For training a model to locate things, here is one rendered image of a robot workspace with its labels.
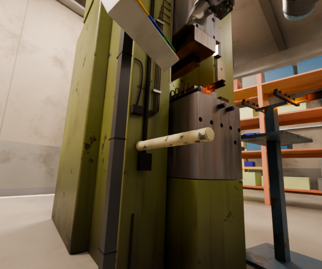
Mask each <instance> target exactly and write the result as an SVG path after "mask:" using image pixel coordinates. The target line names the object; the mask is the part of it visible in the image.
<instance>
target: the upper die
mask: <svg viewBox="0 0 322 269"><path fill-rule="evenodd" d="M172 46H173V47H174V49H175V50H176V52H175V53H176V55H177V56H178V57H179V61H178V62H176V63H175V64H174V65H173V66H172V67H174V66H175V65H177V64H178V63H180V62H181V61H182V60H184V59H185V58H187V57H189V56H190V55H192V54H194V55H196V56H198V57H200V62H202V61H203V60H205V59H207V58H208V57H210V56H212V55H213V54H215V53H216V40H215V39H213V38H212V37H210V36H209V35H208V34H206V33H205V32H203V31H202V30H200V29H199V28H197V27H196V26H194V27H192V28H191V29H190V30H189V31H188V32H186V33H185V34H184V35H183V36H182V37H180V38H179V39H178V40H177V41H176V42H174V43H173V44H172ZM172 67H171V68H172Z"/></svg>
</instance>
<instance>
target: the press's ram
mask: <svg viewBox="0 0 322 269"><path fill-rule="evenodd" d="M195 2H196V0H173V30H172V44H173V43H174V42H176V41H177V40H178V39H179V38H180V37H182V36H183V35H184V34H185V33H186V32H188V31H189V30H190V29H191V28H192V27H194V26H196V27H197V28H199V29H200V30H202V31H203V32H205V33H206V34H208V35H209V36H210V37H212V38H213V39H215V40H216V46H217V45H218V44H220V43H221V41H220V19H219V18H217V17H216V16H215V15H214V13H212V14H211V15H209V16H208V17H207V24H206V25H204V26H201V25H199V24H197V23H194V24H191V25H187V23H186V22H187V19H188V16H189V14H190V12H191V10H192V8H193V6H194V4H195Z"/></svg>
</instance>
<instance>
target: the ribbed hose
mask: <svg viewBox="0 0 322 269"><path fill-rule="evenodd" d="M154 7H155V0H151V6H150V15H151V17H152V18H153V19H154ZM150 74H151V58H150V57H149V56H148V59H147V77H146V95H145V103H144V104H145V105H144V108H145V113H144V114H145V115H144V121H143V122H144V124H143V127H144V128H143V141H145V140H147V132H148V131H147V129H148V111H149V94H150ZM151 166H152V154H151V153H146V150H143V151H142V153H138V161H137V170H143V171H151Z"/></svg>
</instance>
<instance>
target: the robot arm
mask: <svg viewBox="0 0 322 269"><path fill-rule="evenodd" d="M318 1H319V0H283V12H284V16H285V17H286V18H287V19H288V20H292V21H297V20H301V19H303V18H305V17H307V16H308V15H309V14H310V13H311V12H312V11H313V9H314V7H315V4H316V3H317V2H318ZM233 2H235V0H196V2H195V4H194V6H193V8H192V10H191V12H190V14H189V16H188V19H187V22H186V23H187V25H191V24H194V23H197V24H199V25H201V26H204V25H206V24H207V17H208V16H209V15H211V14H212V13H214V15H215V16H216V17H217V18H219V19H220V20H222V19H223V18H224V17H225V16H226V15H228V14H229V13H230V12H231V11H232V10H233V6H234V4H233Z"/></svg>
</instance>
